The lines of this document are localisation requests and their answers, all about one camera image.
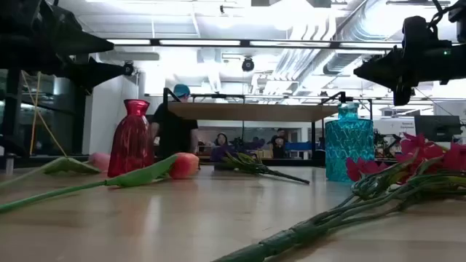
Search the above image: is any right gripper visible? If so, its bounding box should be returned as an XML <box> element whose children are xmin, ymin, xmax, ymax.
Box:
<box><xmin>353</xmin><ymin>17</ymin><xmax>440</xmax><ymax>106</ymax></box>

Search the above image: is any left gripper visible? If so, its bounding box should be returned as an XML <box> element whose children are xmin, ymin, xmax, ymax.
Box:
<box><xmin>25</xmin><ymin>0</ymin><xmax>125</xmax><ymax>88</ymax></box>

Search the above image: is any red artificial flower bunch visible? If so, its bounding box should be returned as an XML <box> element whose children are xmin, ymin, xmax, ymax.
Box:
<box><xmin>210</xmin><ymin>132</ymin><xmax>466</xmax><ymax>262</ymax></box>

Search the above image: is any teal glass vase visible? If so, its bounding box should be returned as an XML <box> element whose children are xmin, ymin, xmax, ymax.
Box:
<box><xmin>324</xmin><ymin>103</ymin><xmax>376</xmax><ymax>183</ymax></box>

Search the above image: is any red glass vase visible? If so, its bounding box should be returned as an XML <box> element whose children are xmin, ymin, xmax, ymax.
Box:
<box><xmin>107</xmin><ymin>98</ymin><xmax>156</xmax><ymax>178</ymax></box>

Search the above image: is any pink artificial tulip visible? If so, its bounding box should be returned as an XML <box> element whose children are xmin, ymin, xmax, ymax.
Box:
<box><xmin>0</xmin><ymin>151</ymin><xmax>111</xmax><ymax>190</ymax></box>

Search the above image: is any orange artificial tulip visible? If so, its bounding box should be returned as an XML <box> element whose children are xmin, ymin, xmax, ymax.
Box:
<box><xmin>0</xmin><ymin>151</ymin><xmax>200</xmax><ymax>215</ymax></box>

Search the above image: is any purple artificial flower bunch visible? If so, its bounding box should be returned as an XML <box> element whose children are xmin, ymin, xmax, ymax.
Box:
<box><xmin>210</xmin><ymin>143</ymin><xmax>310</xmax><ymax>186</ymax></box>

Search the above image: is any white sign board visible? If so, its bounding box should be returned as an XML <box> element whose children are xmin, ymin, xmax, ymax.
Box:
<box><xmin>374</xmin><ymin>116</ymin><xmax>416</xmax><ymax>136</ymax></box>

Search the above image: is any black computer monitor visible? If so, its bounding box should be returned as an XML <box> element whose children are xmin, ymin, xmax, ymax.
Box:
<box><xmin>414</xmin><ymin>115</ymin><xmax>463</xmax><ymax>143</ymax></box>

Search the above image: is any person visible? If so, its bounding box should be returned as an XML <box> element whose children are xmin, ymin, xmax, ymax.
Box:
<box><xmin>213</xmin><ymin>132</ymin><xmax>234</xmax><ymax>148</ymax></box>
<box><xmin>269</xmin><ymin>127</ymin><xmax>289</xmax><ymax>159</ymax></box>
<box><xmin>150</xmin><ymin>83</ymin><xmax>200</xmax><ymax>161</ymax></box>

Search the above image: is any wooden board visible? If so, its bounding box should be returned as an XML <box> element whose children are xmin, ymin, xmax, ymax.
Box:
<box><xmin>162</xmin><ymin>87</ymin><xmax>373</xmax><ymax>168</ymax></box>

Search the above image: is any silver ceiling duct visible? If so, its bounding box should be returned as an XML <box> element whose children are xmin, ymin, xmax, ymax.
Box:
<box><xmin>322</xmin><ymin>0</ymin><xmax>401</xmax><ymax>76</ymax></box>

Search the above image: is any small grey post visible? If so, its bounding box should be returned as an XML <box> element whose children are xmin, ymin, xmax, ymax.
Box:
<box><xmin>4</xmin><ymin>152</ymin><xmax>15</xmax><ymax>175</ymax></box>

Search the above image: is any black overhead frame bar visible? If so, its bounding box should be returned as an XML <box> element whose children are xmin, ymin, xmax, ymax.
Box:
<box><xmin>105</xmin><ymin>38</ymin><xmax>405</xmax><ymax>51</ymax></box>

